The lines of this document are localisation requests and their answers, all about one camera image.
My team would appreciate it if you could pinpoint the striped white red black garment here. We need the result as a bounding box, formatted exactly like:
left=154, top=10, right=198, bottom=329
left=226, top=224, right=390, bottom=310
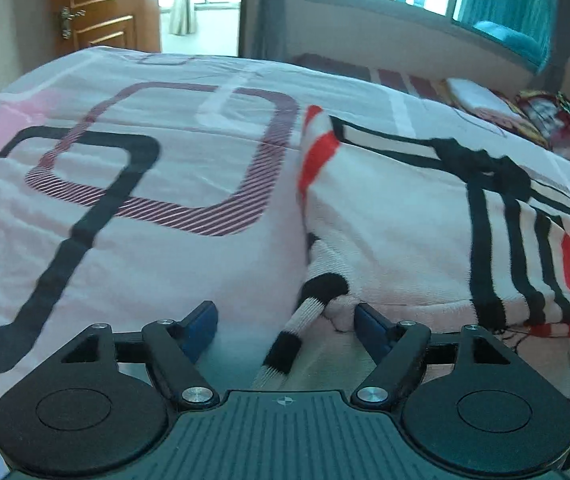
left=256, top=105, right=570, bottom=477

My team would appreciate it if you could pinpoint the teal curtain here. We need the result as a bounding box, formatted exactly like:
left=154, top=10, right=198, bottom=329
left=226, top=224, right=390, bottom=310
left=454, top=0, right=553, bottom=70

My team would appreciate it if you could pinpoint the folded white red blanket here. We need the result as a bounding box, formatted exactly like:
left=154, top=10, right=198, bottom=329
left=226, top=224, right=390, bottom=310
left=444, top=78, right=548, bottom=148

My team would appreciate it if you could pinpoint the striped bed sheet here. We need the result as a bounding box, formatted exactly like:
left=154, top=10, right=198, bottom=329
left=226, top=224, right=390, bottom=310
left=291, top=53, right=454, bottom=106

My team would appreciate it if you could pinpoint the metal door handle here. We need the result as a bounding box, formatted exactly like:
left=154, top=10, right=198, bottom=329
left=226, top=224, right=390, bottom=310
left=58, top=6, right=86, bottom=40

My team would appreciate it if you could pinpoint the patterned red pillow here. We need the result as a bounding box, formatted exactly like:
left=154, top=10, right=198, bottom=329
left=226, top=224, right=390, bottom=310
left=516, top=90, right=570, bottom=160

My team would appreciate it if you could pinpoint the white sheer curtain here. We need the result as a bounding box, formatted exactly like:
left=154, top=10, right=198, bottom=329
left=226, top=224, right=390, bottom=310
left=169, top=0, right=197, bottom=36

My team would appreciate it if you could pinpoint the grey curtain left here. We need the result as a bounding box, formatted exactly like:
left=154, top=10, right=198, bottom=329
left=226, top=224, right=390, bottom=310
left=238, top=0, right=287, bottom=62

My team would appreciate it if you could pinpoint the wooden door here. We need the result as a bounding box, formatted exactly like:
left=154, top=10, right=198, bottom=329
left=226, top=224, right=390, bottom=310
left=50, top=0, right=160, bottom=55

